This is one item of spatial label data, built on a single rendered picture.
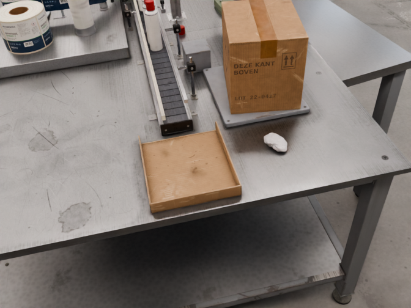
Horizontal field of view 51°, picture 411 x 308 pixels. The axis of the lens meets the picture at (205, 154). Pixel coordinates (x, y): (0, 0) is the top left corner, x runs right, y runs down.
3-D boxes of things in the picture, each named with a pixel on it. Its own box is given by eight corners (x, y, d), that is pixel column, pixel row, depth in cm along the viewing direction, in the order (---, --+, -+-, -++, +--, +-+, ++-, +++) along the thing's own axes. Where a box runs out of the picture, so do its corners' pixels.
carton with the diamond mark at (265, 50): (223, 68, 170) (221, 1, 151) (284, 63, 170) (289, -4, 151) (230, 115, 148) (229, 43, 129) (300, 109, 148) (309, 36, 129)
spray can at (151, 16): (149, 47, 179) (142, -1, 165) (161, 44, 180) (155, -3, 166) (151, 53, 175) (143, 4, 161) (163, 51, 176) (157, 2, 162)
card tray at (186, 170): (139, 144, 142) (137, 135, 139) (216, 130, 145) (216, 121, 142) (151, 213, 120) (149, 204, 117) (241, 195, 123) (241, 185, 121)
